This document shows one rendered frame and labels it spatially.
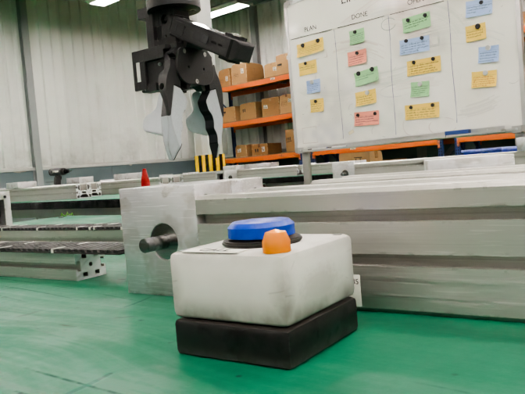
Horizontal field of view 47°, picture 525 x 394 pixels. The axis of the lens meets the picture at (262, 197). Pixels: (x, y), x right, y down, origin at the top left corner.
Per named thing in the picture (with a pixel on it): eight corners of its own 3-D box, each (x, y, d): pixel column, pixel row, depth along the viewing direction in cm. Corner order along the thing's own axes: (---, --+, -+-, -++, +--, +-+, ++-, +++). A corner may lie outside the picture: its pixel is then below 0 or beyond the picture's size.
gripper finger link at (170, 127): (147, 162, 79) (158, 98, 81) (180, 159, 76) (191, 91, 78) (129, 155, 77) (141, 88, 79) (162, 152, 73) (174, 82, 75)
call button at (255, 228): (216, 257, 35) (212, 223, 35) (255, 246, 39) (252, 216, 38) (272, 259, 33) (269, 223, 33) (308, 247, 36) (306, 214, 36)
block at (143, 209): (107, 299, 53) (97, 191, 52) (199, 272, 63) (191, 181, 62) (183, 306, 47) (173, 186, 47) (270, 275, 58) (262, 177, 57)
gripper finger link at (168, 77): (176, 126, 78) (186, 64, 80) (187, 124, 77) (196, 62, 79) (151, 112, 74) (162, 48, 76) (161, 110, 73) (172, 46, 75)
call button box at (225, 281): (176, 354, 35) (166, 247, 35) (268, 313, 43) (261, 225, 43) (291, 371, 30) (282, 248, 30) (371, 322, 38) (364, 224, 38)
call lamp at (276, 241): (257, 253, 31) (255, 231, 31) (273, 248, 33) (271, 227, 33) (281, 254, 31) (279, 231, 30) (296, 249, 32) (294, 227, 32)
